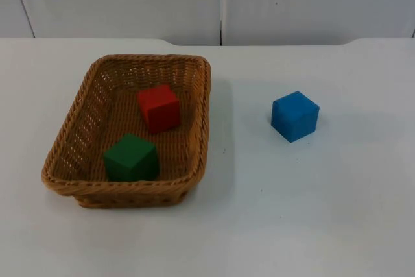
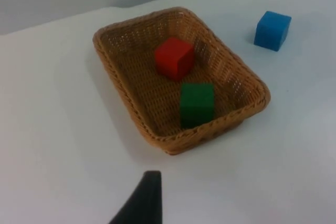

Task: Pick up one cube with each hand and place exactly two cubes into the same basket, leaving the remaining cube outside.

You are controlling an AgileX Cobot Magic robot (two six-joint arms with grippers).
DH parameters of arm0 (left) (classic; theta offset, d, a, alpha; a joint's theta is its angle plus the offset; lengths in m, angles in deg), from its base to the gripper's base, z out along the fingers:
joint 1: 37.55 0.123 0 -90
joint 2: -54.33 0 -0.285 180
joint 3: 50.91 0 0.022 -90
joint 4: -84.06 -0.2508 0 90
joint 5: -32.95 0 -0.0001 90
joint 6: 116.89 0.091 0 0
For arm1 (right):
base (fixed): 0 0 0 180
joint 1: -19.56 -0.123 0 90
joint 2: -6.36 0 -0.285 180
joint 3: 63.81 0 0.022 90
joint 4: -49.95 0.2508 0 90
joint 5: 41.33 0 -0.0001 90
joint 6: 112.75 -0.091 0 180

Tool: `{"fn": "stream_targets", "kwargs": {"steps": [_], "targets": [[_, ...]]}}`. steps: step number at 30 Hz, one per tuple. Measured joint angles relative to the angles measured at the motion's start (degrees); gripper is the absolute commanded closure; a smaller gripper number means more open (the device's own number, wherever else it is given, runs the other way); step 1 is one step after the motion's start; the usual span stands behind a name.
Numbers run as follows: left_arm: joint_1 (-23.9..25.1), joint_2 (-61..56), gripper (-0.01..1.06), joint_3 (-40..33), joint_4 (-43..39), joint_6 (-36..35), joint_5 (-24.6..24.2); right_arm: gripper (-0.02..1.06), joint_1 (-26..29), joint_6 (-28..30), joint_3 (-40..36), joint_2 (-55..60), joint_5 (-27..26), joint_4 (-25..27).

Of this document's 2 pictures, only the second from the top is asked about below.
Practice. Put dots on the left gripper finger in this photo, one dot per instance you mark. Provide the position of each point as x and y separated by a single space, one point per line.
147 203

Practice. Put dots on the green cube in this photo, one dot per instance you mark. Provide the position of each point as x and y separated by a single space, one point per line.
197 103

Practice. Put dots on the pale brown wicker basket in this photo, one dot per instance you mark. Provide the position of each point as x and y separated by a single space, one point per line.
136 77

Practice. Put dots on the red cube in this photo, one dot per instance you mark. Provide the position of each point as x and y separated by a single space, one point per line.
172 56

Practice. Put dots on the blue cube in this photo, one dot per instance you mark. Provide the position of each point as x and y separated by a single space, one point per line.
270 31

